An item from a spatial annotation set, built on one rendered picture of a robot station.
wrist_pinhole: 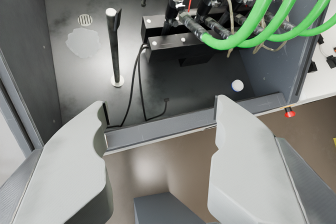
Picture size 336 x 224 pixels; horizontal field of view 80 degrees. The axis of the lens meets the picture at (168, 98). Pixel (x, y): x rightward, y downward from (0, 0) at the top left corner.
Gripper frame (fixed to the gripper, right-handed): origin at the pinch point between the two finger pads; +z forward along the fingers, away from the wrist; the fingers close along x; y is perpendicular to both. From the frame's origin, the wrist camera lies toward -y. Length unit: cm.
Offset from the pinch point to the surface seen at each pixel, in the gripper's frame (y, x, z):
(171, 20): 0.6, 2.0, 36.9
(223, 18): 1.9, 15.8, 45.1
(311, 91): 22, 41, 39
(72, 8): -1, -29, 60
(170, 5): -2.7, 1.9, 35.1
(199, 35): 1.0, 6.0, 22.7
